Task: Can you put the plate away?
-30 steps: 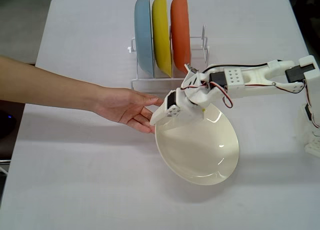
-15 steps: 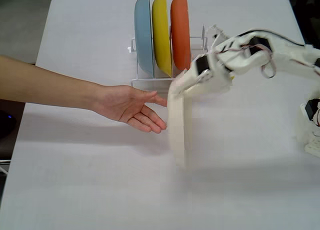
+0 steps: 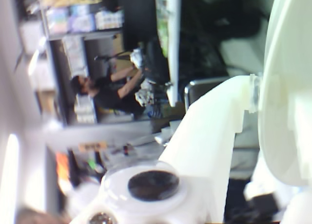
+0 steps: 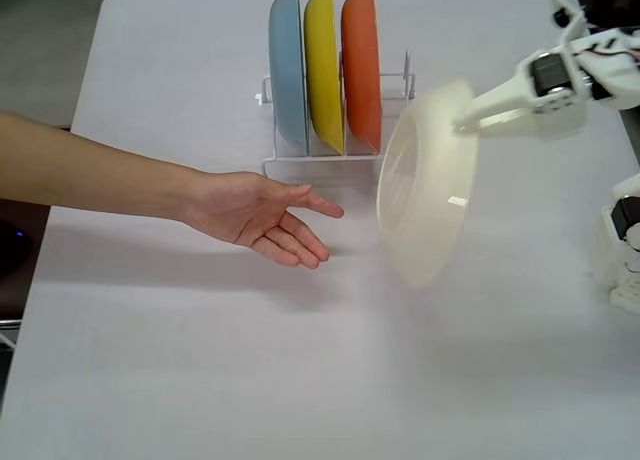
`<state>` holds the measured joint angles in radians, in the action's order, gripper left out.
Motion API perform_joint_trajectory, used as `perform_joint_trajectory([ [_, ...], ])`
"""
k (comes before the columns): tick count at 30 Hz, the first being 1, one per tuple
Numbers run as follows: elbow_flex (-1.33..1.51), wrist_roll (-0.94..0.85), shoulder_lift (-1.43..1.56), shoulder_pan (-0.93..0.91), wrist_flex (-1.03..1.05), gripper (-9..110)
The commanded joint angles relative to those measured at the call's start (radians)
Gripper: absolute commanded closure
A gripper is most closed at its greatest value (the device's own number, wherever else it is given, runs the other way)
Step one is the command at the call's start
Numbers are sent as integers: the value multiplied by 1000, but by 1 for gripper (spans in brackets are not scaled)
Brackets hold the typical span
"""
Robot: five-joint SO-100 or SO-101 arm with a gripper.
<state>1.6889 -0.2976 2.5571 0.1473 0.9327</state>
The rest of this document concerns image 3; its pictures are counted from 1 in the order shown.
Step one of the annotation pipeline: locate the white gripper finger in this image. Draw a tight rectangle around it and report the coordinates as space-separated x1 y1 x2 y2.
281 85 312 224
158 74 263 224

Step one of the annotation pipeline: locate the cream white plate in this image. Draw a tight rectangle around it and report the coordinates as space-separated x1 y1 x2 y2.
257 0 312 187

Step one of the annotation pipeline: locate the googly eye sticker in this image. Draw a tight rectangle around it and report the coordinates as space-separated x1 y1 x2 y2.
99 160 188 214

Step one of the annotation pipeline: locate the person in black shirt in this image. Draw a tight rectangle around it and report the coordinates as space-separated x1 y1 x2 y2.
70 68 147 117

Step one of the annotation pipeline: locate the shelf with colourful boxes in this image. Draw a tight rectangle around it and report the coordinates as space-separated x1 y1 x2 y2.
36 0 125 125

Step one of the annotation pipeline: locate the black metal frame chair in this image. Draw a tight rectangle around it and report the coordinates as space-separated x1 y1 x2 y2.
184 75 231 112

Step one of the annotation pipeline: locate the white post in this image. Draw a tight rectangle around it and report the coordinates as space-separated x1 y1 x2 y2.
167 0 181 107

